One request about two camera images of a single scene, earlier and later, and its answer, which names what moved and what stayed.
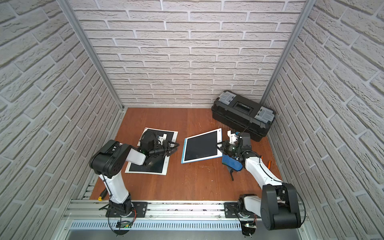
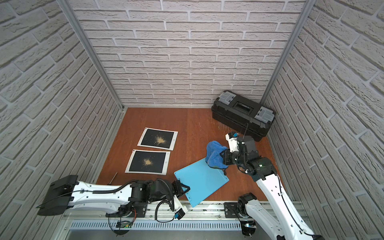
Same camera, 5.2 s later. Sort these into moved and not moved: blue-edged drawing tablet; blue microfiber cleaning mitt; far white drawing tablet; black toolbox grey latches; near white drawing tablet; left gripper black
Moved: left gripper black; blue-edged drawing tablet; blue microfiber cleaning mitt
Not moved: black toolbox grey latches; far white drawing tablet; near white drawing tablet
